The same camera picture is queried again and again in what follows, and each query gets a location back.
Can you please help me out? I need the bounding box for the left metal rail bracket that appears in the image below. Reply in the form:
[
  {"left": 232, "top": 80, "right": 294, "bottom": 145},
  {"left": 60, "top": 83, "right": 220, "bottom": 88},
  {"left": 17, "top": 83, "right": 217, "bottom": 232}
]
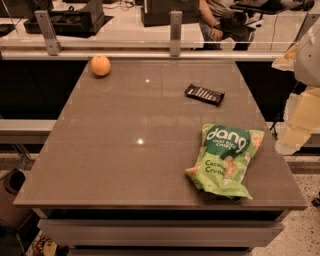
[{"left": 35, "top": 10, "right": 62, "bottom": 56}]

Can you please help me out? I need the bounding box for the metal rail bracket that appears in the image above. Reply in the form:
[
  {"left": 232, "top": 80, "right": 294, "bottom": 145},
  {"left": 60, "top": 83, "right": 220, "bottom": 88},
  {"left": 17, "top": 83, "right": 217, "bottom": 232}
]
[
  {"left": 170, "top": 11, "right": 182, "bottom": 57},
  {"left": 35, "top": 10, "right": 62, "bottom": 56}
]

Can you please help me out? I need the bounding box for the green rice chip bag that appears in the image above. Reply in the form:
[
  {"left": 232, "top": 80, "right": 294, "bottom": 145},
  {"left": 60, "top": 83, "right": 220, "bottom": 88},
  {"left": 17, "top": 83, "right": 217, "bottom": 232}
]
[{"left": 185, "top": 124, "right": 264, "bottom": 200}]

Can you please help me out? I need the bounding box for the middle metal rail bracket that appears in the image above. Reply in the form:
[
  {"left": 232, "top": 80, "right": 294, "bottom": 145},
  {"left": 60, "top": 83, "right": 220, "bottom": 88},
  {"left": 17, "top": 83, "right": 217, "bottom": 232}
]
[{"left": 170, "top": 11, "right": 182, "bottom": 57}]

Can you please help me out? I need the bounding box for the black box on back table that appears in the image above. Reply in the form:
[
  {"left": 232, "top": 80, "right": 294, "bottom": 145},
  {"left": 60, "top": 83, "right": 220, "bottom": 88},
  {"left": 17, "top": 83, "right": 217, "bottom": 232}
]
[{"left": 141, "top": 0, "right": 200, "bottom": 27}]

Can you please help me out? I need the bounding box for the black case on back table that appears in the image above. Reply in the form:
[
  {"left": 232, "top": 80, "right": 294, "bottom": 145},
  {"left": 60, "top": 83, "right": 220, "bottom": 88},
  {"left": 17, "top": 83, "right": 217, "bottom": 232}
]
[{"left": 35, "top": 0, "right": 113, "bottom": 38}]

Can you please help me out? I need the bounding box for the orange fruit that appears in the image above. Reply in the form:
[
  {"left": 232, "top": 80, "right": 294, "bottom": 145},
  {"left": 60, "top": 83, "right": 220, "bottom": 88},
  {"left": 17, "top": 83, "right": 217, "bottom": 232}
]
[{"left": 91, "top": 55, "right": 111, "bottom": 76}]

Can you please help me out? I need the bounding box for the seated person in background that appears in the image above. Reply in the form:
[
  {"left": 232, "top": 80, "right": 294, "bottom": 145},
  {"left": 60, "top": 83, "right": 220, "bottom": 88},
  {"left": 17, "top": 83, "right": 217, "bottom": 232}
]
[{"left": 199, "top": 0, "right": 254, "bottom": 51}]

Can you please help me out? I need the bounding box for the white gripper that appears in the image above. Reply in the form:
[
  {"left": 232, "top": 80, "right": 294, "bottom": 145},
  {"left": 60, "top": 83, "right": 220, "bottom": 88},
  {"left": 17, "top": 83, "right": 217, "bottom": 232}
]
[{"left": 272, "top": 18, "right": 320, "bottom": 155}]

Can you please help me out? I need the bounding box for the brown bin on floor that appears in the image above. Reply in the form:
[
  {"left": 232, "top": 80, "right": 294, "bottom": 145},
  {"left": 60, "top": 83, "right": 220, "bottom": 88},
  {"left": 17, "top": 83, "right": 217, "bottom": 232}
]
[{"left": 0, "top": 168, "right": 32, "bottom": 229}]

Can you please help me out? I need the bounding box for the black snack bar wrapper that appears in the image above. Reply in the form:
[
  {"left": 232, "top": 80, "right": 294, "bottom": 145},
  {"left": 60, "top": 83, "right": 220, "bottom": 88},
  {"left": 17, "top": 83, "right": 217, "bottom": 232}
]
[{"left": 184, "top": 84, "right": 224, "bottom": 106}]

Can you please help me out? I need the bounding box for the black cable on floor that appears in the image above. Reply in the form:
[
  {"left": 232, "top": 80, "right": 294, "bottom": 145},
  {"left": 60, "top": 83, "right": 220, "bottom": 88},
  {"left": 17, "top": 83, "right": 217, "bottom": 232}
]
[{"left": 269, "top": 113, "right": 283, "bottom": 138}]

